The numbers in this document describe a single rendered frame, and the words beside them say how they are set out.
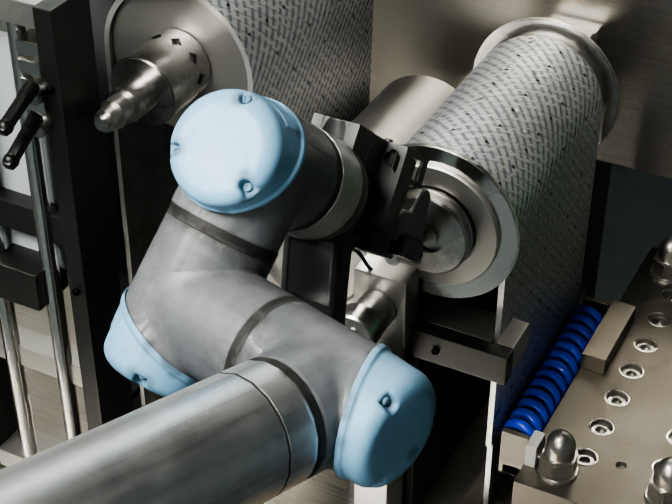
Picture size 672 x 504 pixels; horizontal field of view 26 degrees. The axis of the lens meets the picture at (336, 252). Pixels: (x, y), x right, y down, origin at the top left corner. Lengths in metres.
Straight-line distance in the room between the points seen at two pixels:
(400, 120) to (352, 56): 0.08
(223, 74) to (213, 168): 0.39
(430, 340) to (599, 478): 0.20
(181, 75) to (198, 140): 0.35
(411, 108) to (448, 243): 0.25
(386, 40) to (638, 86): 0.27
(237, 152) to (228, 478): 0.21
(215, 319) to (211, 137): 0.11
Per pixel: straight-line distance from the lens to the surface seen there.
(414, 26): 1.54
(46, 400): 1.59
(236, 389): 0.78
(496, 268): 1.21
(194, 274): 0.89
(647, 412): 1.39
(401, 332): 1.25
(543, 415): 1.36
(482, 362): 1.25
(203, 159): 0.87
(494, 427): 1.33
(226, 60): 1.25
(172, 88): 1.22
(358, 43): 1.42
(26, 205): 1.30
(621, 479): 1.32
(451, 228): 1.18
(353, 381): 0.81
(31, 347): 1.41
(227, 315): 0.86
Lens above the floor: 1.93
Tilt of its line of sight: 36 degrees down
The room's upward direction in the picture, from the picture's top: straight up
